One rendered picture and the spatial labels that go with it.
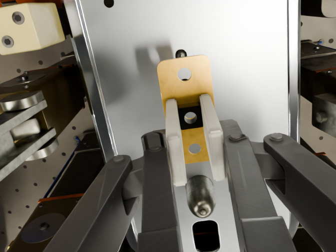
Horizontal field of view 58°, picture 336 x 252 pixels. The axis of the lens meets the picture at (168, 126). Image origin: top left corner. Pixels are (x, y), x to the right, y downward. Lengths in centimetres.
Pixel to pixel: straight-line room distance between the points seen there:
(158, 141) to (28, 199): 69
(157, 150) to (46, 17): 18
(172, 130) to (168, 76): 7
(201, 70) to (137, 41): 11
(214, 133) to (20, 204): 72
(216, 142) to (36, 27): 17
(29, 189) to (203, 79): 64
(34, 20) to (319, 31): 53
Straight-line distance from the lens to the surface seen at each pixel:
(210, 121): 17
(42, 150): 28
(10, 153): 27
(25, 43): 27
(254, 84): 33
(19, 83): 34
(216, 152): 16
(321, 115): 35
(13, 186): 82
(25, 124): 28
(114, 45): 31
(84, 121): 68
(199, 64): 22
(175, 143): 16
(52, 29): 29
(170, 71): 22
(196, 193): 33
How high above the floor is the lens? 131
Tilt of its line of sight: 68 degrees down
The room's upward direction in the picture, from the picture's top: 178 degrees counter-clockwise
